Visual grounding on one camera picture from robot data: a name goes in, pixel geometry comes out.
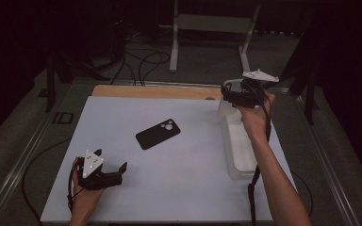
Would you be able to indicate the person's left hand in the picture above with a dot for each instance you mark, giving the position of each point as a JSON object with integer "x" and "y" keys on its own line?
{"x": 86, "y": 201}

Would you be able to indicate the person's right hand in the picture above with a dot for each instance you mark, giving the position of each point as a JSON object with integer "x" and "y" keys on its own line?
{"x": 256, "y": 122}

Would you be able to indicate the black phone case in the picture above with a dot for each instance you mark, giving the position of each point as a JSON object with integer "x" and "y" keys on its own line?
{"x": 157, "y": 135}

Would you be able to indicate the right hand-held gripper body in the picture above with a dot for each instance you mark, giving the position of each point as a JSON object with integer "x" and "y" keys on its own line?
{"x": 248, "y": 94}

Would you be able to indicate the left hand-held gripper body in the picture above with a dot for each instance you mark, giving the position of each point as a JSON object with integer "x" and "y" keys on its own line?
{"x": 92, "y": 163}

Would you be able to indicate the white table board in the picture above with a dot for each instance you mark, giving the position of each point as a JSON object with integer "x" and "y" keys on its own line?
{"x": 169, "y": 182}

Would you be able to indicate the metal floor rail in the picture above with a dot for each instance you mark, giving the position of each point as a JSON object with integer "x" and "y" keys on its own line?
{"x": 333, "y": 169}
{"x": 15, "y": 171}

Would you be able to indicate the white metal stand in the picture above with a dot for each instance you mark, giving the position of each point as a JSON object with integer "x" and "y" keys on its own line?
{"x": 213, "y": 23}

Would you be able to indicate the black stand legs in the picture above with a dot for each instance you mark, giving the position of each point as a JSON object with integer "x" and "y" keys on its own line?
{"x": 309, "y": 100}
{"x": 51, "y": 91}

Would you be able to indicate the white plastic bin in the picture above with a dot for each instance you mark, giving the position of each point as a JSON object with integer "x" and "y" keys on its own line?
{"x": 242, "y": 150}

